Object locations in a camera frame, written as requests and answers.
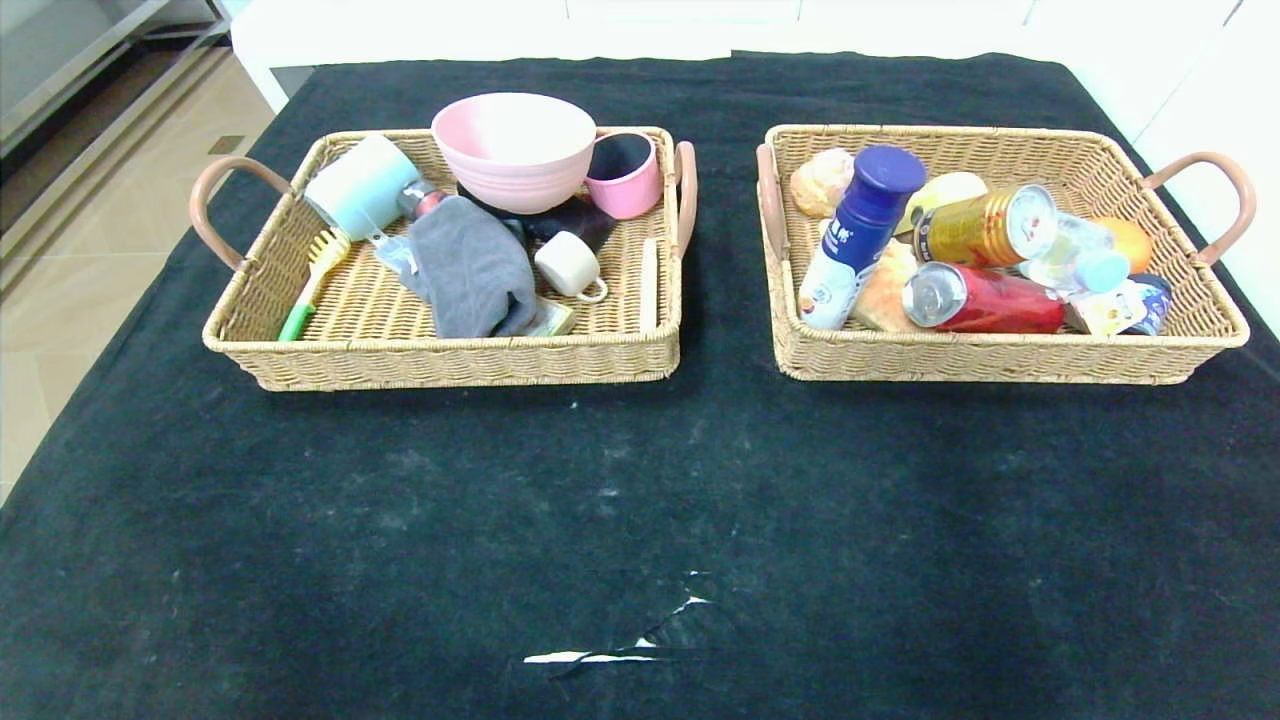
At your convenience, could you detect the white table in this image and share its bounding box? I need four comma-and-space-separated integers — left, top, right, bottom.
229, 0, 1076, 113

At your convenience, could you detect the black cosmetic tube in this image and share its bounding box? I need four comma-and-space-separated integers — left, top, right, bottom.
400, 181, 448, 221

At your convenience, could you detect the steel shelf unit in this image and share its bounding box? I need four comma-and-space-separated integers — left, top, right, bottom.
0, 0, 233, 161

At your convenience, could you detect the black pouch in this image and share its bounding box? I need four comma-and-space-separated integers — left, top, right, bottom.
457, 184, 617, 253

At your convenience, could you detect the gold red drink can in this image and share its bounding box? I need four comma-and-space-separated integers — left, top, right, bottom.
912, 184, 1059, 268

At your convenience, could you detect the blue white milk bottle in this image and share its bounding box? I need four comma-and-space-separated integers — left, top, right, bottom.
797, 146, 928, 331

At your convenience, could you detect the green white card box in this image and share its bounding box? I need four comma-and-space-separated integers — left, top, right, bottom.
520, 299, 577, 338

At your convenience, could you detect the golden bread loaf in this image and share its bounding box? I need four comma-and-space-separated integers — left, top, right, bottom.
853, 240, 921, 333

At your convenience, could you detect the pink bowl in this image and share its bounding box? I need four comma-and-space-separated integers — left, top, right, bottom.
431, 93, 598, 215

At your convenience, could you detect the dark blue can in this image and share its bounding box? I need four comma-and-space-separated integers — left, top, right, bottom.
1125, 273, 1173, 336

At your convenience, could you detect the white marker pen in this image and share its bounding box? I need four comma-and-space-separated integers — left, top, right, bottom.
640, 238, 660, 334

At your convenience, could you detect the pink mug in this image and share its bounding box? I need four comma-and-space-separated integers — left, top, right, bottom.
585, 131, 664, 221

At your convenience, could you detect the small cream cup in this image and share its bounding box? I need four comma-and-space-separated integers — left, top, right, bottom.
533, 231, 609, 304

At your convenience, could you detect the rectangular wicker basket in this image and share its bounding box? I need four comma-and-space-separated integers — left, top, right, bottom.
755, 124, 1256, 386
190, 126, 698, 392

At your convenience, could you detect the grey towel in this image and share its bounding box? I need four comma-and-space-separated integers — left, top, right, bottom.
398, 196, 539, 340

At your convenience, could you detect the brown round bun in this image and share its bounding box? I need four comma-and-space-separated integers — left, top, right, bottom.
789, 148, 856, 219

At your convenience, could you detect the orange fruit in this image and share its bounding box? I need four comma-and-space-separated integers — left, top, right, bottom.
1095, 218, 1154, 273

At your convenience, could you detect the yellow green brush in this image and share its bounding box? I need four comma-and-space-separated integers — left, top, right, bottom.
277, 229, 353, 343

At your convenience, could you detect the small white yellow carton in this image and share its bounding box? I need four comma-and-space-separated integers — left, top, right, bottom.
1065, 280, 1146, 336

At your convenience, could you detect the light blue cup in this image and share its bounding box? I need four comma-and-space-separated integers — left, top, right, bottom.
304, 134, 421, 242

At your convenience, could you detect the yellow round fruit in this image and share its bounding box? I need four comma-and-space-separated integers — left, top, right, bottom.
895, 172, 989, 238

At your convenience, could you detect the clear water bottle blue label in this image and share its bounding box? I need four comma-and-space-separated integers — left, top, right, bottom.
1020, 213, 1132, 294

